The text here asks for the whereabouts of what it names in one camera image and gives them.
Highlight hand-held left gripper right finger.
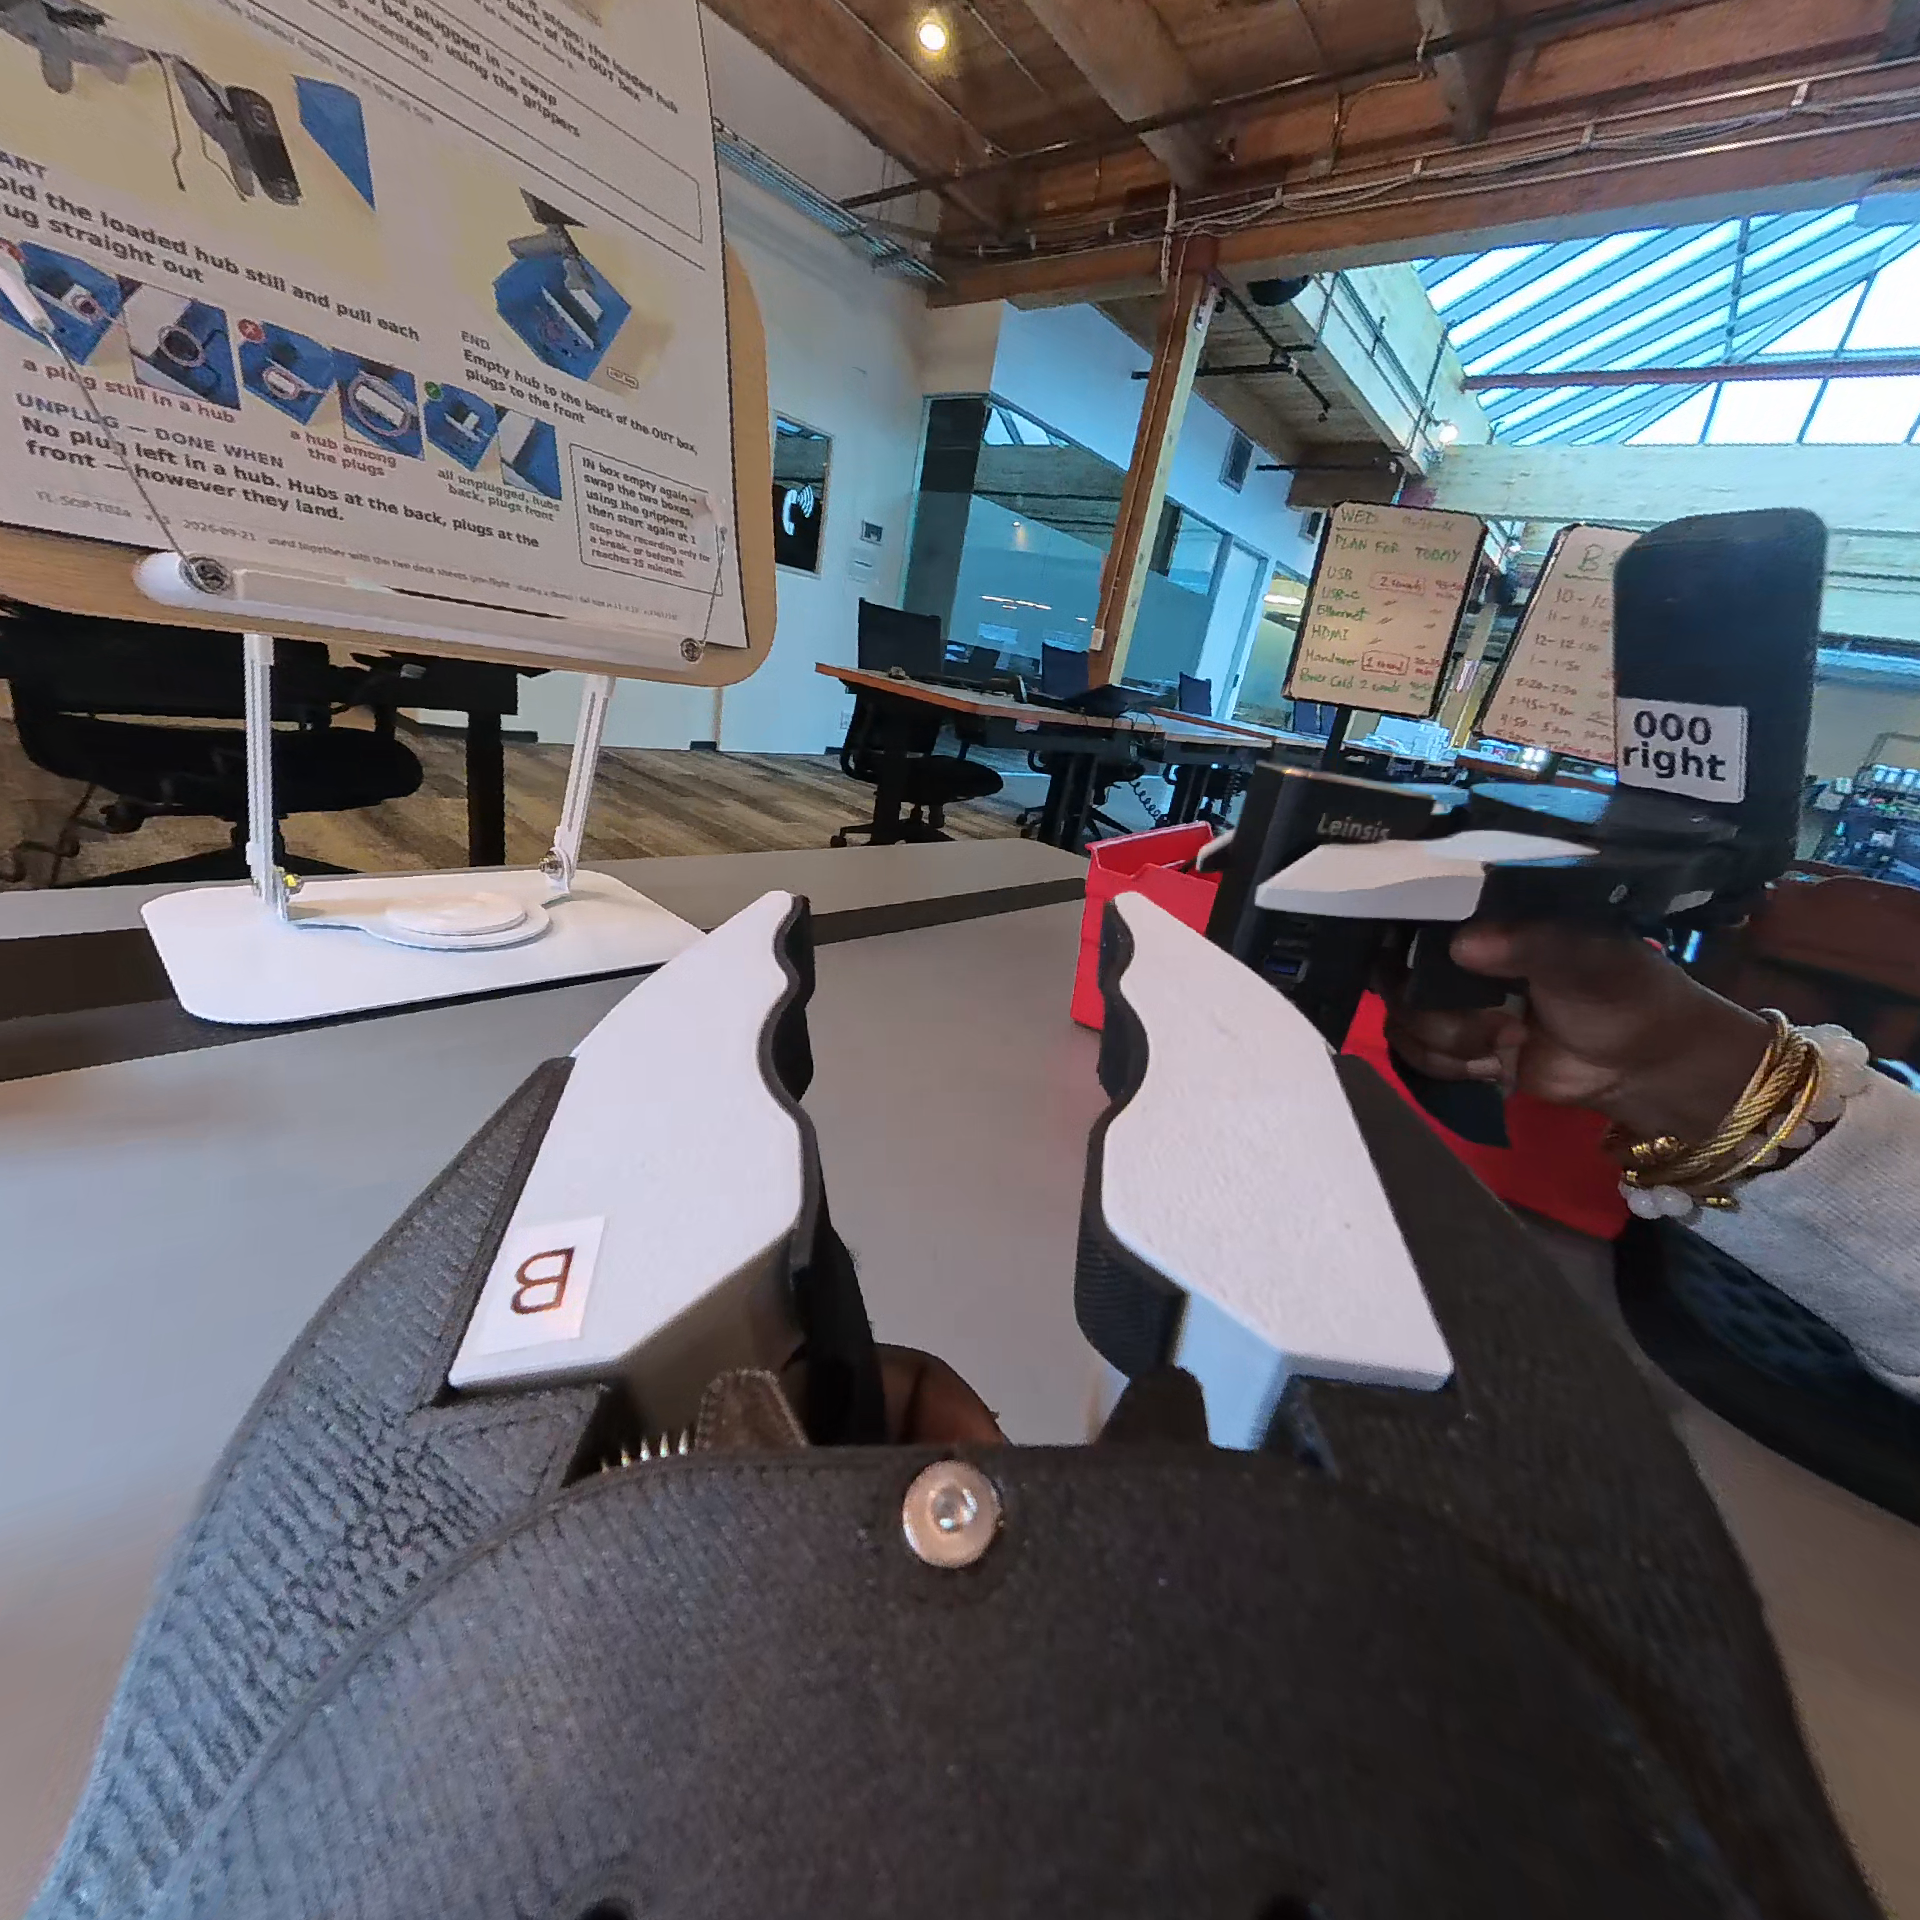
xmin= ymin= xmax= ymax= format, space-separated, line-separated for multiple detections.
xmin=1072 ymin=891 xmax=1456 ymax=1452

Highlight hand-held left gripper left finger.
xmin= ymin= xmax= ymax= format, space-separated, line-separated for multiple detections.
xmin=447 ymin=890 xmax=890 ymax=1450

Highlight black slim USB hub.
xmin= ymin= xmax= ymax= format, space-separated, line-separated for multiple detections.
xmin=1205 ymin=758 xmax=1478 ymax=1056

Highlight red plastic bin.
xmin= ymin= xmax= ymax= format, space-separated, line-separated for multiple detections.
xmin=1069 ymin=824 xmax=1642 ymax=1241

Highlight person's right forearm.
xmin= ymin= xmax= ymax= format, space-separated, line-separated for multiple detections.
xmin=1695 ymin=1068 xmax=1920 ymax=1403

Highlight person's right hand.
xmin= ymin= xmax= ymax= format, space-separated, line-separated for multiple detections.
xmin=1388 ymin=914 xmax=1794 ymax=1163

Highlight long wooden office desk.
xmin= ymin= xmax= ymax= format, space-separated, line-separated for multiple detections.
xmin=816 ymin=662 xmax=1292 ymax=859

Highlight handwritten whiteboard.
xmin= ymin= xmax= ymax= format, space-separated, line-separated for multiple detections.
xmin=1470 ymin=521 xmax=1648 ymax=771
xmin=1282 ymin=504 xmax=1491 ymax=723

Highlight black swivel office chair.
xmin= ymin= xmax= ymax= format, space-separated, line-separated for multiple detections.
xmin=831 ymin=600 xmax=1003 ymax=852

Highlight wooden pillar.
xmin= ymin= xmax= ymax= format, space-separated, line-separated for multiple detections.
xmin=1083 ymin=238 xmax=1221 ymax=696

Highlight white poster stand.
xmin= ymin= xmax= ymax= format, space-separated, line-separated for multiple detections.
xmin=134 ymin=546 xmax=725 ymax=1031

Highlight stack of gold bangles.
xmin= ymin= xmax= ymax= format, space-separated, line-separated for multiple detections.
xmin=1615 ymin=1008 xmax=1826 ymax=1203

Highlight phone icon door sign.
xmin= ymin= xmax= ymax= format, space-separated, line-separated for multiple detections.
xmin=773 ymin=417 xmax=831 ymax=576

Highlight dark mesh object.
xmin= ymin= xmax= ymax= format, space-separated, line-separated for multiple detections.
xmin=1611 ymin=1218 xmax=1920 ymax=1530

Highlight instruction poster board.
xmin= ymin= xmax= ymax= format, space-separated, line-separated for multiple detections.
xmin=0 ymin=0 xmax=780 ymax=689

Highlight white bead bracelet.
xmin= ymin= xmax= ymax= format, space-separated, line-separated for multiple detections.
xmin=1622 ymin=1024 xmax=1876 ymax=1226

